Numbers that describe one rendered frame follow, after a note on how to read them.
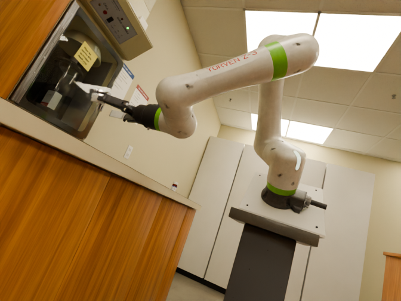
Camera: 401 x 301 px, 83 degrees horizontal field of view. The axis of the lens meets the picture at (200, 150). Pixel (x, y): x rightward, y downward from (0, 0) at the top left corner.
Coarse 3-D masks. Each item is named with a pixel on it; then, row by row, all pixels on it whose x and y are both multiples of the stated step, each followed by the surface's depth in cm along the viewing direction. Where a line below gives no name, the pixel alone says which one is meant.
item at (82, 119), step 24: (72, 24) 77; (72, 48) 79; (96, 48) 88; (48, 72) 74; (72, 72) 82; (96, 72) 91; (24, 96) 69; (48, 96) 76; (72, 96) 84; (48, 120) 78; (72, 120) 86
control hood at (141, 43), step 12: (84, 0) 78; (120, 0) 83; (96, 12) 83; (132, 12) 88; (132, 24) 92; (108, 36) 93; (144, 36) 98; (120, 48) 98; (132, 48) 101; (144, 48) 103
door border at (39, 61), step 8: (72, 8) 76; (72, 16) 77; (64, 24) 75; (56, 32) 73; (56, 40) 74; (48, 48) 72; (40, 64) 71; (32, 72) 69; (32, 80) 70; (16, 88) 66; (24, 88) 68; (16, 96) 67
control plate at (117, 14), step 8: (96, 0) 79; (104, 0) 80; (112, 0) 81; (96, 8) 81; (104, 8) 83; (112, 8) 84; (120, 8) 85; (104, 16) 85; (112, 16) 86; (120, 16) 87; (112, 24) 88; (120, 24) 90; (128, 24) 91; (112, 32) 91; (120, 32) 92; (128, 32) 94; (136, 32) 95; (120, 40) 95
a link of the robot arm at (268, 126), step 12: (276, 36) 80; (264, 84) 90; (276, 84) 89; (264, 96) 93; (276, 96) 91; (264, 108) 95; (276, 108) 94; (264, 120) 97; (276, 120) 96; (264, 132) 99; (276, 132) 99; (264, 144) 99
